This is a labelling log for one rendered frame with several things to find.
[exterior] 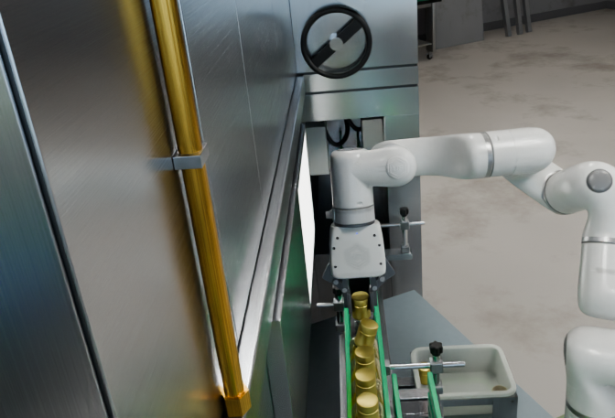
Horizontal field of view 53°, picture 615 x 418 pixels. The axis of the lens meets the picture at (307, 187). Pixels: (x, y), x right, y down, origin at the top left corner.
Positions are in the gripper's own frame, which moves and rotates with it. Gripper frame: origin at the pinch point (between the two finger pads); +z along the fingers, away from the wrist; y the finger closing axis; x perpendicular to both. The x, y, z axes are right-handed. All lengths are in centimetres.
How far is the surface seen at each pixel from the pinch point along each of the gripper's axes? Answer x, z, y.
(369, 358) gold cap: -12.1, 6.0, 0.6
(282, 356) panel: -24.0, -0.7, -12.6
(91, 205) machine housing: -78, -35, -16
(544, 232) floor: 250, 56, 113
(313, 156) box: 103, -16, -12
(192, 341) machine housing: -61, -19, -15
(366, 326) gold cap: -6.6, 2.6, 0.6
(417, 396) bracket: 13.7, 27.4, 10.9
